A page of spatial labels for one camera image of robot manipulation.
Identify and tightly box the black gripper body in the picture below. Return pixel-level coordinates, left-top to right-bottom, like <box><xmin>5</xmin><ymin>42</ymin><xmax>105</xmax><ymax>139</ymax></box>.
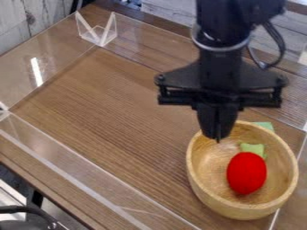
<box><xmin>153</xmin><ymin>44</ymin><xmax>289</xmax><ymax>113</ymax></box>

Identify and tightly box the green felt piece behind bowl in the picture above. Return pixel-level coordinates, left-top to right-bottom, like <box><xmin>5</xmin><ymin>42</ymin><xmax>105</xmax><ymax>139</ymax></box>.
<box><xmin>252</xmin><ymin>122</ymin><xmax>275</xmax><ymax>132</ymax></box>

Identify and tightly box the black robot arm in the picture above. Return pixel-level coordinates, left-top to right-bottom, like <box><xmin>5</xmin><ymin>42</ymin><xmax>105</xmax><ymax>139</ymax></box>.
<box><xmin>154</xmin><ymin>0</ymin><xmax>288</xmax><ymax>141</ymax></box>

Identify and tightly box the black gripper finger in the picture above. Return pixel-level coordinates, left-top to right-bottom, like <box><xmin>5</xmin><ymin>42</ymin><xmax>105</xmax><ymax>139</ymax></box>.
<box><xmin>219</xmin><ymin>104</ymin><xmax>239</xmax><ymax>139</ymax></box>
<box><xmin>196</xmin><ymin>103</ymin><xmax>219</xmax><ymax>141</ymax></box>

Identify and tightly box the clear acrylic corner bracket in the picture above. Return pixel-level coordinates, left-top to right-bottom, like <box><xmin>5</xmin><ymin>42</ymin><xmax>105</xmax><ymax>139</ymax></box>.
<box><xmin>74</xmin><ymin>12</ymin><xmax>117</xmax><ymax>48</ymax></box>

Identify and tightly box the red felt strawberry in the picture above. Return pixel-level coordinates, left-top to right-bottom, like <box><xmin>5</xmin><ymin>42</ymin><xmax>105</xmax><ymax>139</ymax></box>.
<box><xmin>227</xmin><ymin>143</ymin><xmax>267</xmax><ymax>195</ymax></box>

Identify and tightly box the wooden bowl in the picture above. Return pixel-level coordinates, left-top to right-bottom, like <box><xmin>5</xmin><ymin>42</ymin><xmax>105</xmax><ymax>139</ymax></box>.
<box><xmin>185</xmin><ymin>120</ymin><xmax>299</xmax><ymax>221</ymax></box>

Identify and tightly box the black cable lower left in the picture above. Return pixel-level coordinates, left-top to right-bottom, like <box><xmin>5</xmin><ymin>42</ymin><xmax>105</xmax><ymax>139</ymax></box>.
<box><xmin>0</xmin><ymin>205</ymin><xmax>57</xmax><ymax>224</ymax></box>

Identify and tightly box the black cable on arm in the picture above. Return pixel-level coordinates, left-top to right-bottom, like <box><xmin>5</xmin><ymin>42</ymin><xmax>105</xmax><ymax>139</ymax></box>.
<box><xmin>245</xmin><ymin>21</ymin><xmax>288</xmax><ymax>71</ymax></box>

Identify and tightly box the clear acrylic front wall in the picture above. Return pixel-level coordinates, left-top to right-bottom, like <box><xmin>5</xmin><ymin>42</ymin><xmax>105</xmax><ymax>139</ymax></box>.
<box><xmin>0</xmin><ymin>111</ymin><xmax>200</xmax><ymax>230</ymax></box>

